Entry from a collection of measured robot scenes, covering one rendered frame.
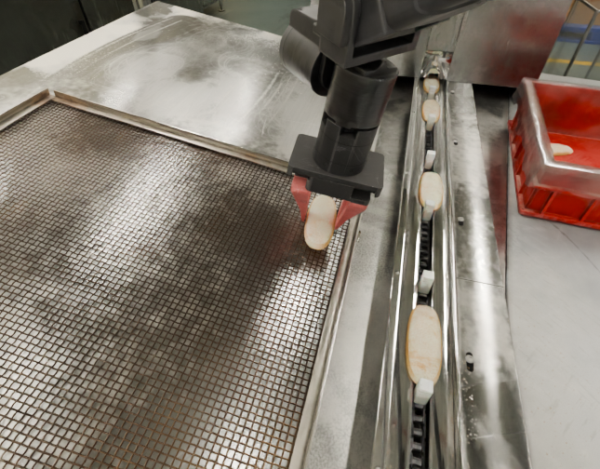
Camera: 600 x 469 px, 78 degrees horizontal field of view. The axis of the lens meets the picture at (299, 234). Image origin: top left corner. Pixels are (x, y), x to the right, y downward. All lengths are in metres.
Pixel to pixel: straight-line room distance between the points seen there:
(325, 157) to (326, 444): 0.28
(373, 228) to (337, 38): 0.34
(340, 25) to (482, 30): 0.69
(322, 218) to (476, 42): 0.63
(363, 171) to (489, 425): 0.27
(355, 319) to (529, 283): 0.25
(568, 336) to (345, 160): 0.35
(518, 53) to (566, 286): 0.56
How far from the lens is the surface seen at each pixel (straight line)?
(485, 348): 0.45
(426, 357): 0.42
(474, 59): 0.99
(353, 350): 0.46
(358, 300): 0.49
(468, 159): 0.71
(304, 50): 0.39
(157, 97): 0.69
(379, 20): 0.30
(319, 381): 0.36
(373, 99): 0.35
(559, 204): 0.69
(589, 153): 0.93
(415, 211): 0.59
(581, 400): 0.52
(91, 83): 0.74
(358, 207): 0.41
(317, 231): 0.45
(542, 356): 0.53
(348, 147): 0.37
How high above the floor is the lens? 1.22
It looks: 45 degrees down
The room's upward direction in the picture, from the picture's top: straight up
